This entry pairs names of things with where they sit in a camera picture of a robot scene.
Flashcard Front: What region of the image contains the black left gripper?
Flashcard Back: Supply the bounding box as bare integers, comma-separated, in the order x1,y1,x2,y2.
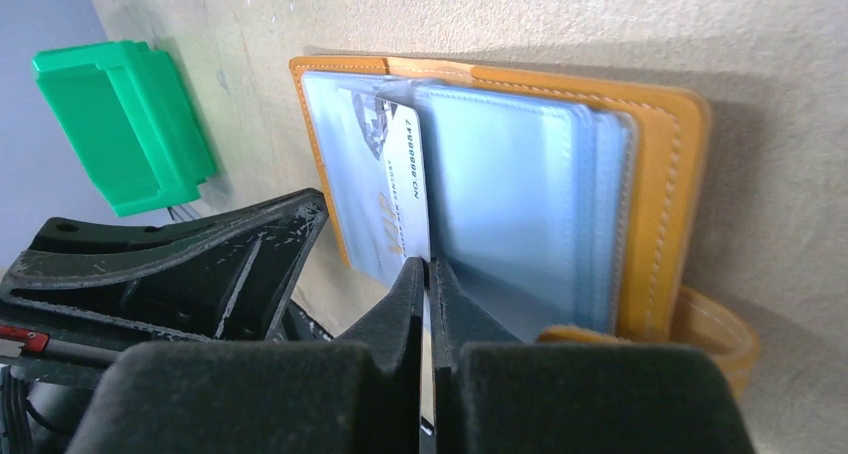
1,188,328,453

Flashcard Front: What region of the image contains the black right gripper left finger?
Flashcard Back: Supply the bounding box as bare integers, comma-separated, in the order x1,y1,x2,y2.
69,258,424,453

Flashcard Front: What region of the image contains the green plastic bin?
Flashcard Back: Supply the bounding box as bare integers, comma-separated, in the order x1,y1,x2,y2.
32,40,217,217

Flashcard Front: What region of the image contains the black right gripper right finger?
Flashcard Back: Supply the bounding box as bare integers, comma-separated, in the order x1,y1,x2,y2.
429,259,756,453

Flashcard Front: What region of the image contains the silver VIP credit card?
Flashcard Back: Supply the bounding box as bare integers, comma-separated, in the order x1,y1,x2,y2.
301,71,400,287

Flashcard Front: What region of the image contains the orange leather card holder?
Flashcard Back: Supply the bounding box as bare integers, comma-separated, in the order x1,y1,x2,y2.
289,55,762,399

